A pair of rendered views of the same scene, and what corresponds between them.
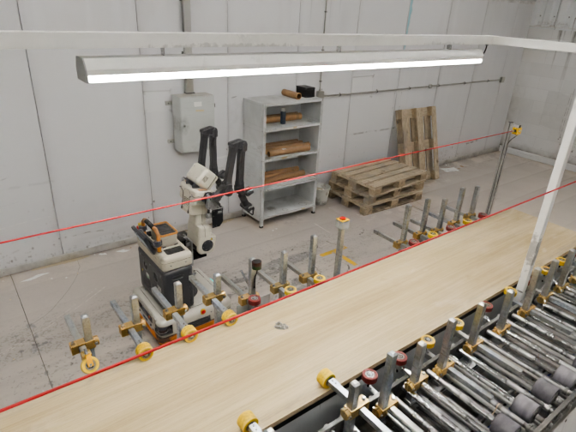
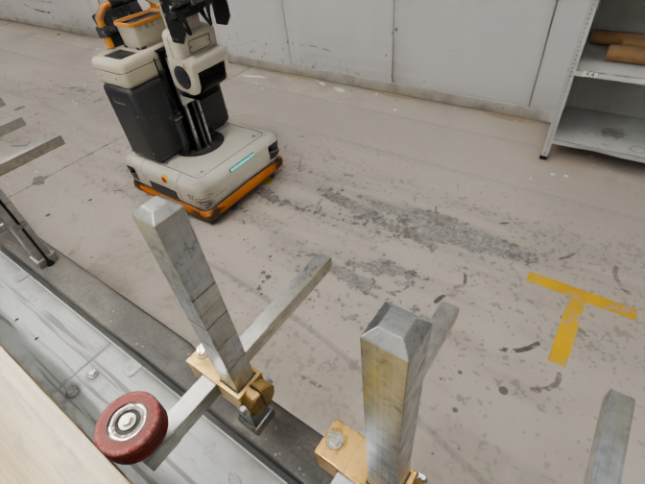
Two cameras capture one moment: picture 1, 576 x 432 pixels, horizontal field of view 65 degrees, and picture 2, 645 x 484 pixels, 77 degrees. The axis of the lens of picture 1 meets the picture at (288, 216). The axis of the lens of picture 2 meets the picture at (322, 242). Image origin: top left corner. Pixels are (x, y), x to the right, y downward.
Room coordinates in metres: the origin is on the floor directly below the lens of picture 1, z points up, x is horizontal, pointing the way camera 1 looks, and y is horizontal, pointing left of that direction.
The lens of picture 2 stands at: (3.47, -1.30, 1.39)
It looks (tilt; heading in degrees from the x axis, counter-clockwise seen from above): 43 degrees down; 79
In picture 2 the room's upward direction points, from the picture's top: 7 degrees counter-clockwise
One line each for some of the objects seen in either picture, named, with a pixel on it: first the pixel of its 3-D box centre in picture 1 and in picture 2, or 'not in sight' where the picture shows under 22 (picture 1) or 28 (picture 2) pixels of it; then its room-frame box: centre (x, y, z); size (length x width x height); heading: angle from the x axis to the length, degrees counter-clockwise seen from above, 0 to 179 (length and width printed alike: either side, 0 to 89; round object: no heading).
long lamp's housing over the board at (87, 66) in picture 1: (338, 60); not in sight; (2.35, -0.20, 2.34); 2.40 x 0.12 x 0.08; 128
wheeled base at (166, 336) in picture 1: (182, 303); (205, 161); (3.27, 0.89, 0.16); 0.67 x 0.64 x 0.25; 129
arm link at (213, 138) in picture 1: (213, 153); not in sight; (3.72, 0.67, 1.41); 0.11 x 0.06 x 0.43; 39
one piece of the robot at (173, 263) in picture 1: (168, 264); (169, 87); (3.21, 0.96, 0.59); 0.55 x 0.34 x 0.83; 39
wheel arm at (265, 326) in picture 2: (393, 241); (250, 343); (3.41, -0.90, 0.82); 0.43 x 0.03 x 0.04; 38
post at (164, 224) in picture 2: (404, 231); (222, 345); (3.38, -0.97, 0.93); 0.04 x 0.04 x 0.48; 38
